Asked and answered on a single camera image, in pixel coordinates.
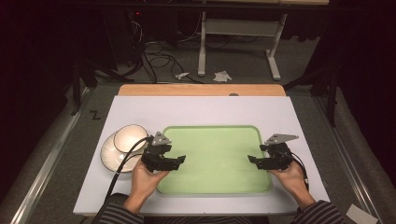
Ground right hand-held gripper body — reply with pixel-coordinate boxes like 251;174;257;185
259;133;300;172

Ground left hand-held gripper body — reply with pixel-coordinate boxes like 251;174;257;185
141;131;173;174

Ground person's right hand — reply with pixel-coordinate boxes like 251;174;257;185
268;161;308;202

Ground person's left hand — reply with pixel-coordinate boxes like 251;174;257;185
130;160;171;201

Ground cream bowl with dark rim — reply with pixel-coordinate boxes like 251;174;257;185
113;123;149;154

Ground green tray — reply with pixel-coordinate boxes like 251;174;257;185
156;124;273;196

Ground cream plate with dark rim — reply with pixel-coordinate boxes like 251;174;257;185
100;132;148;174

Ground white board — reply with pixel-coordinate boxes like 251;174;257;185
72;94;331;217

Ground wooden table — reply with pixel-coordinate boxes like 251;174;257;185
118;83;287;97

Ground black metal stand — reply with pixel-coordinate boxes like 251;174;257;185
70;57;135;117
282;66;340;128

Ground crumpled white paper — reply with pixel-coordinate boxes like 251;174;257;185
213;70;233;83

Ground white paper sheet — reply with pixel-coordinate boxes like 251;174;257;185
345;203;379;224

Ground dark computer tower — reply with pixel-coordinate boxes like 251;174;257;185
101;8;146;71

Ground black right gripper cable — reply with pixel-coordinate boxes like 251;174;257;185
288;151;310;191

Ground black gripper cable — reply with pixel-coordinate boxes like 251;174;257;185
105;135;154;200
288;151;310;191

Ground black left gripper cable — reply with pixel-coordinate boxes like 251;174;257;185
105;135;154;200

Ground metal floor rail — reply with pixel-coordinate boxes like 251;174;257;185
313;95;385;224
8;87;92;224

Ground black floor cables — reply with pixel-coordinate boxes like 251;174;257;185
125;18;205;85

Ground white metal desk frame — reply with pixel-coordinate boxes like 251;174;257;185
197;11;289;81

